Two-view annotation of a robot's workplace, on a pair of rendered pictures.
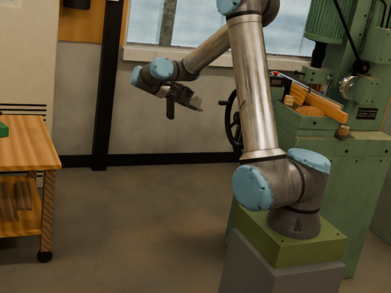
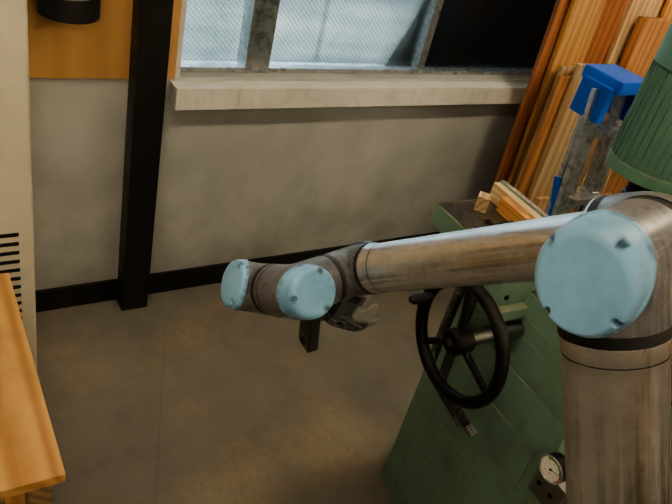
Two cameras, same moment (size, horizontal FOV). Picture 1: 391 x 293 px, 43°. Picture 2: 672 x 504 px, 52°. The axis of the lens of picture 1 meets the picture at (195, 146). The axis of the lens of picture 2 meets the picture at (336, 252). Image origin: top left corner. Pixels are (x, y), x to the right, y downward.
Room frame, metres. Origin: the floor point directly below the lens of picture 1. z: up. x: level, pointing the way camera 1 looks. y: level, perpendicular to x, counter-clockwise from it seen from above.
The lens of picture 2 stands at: (1.11, 0.33, 1.70)
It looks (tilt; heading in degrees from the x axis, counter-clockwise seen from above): 33 degrees down; 349
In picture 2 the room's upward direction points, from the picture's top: 15 degrees clockwise
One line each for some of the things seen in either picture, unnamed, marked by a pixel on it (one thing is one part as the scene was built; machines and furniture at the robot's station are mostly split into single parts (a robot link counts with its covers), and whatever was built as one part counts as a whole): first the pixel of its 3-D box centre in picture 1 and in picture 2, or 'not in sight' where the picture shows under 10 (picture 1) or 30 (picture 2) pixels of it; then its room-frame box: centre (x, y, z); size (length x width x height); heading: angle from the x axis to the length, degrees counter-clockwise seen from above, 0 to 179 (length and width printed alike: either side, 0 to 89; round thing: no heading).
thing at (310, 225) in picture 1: (295, 212); not in sight; (1.57, -0.38, 0.69); 0.19 x 0.19 x 0.10
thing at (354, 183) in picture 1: (301, 202); (535, 433); (2.38, -0.60, 0.36); 0.58 x 0.45 x 0.71; 115
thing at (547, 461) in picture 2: not in sight; (554, 470); (2.01, -0.41, 0.65); 0.06 x 0.04 x 0.08; 25
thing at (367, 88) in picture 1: (365, 89); not in sight; (2.27, -0.72, 1.02); 0.09 x 0.07 x 0.12; 25
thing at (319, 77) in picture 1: (316, 77); not in sight; (2.34, -0.51, 1.03); 0.14 x 0.07 x 0.09; 115
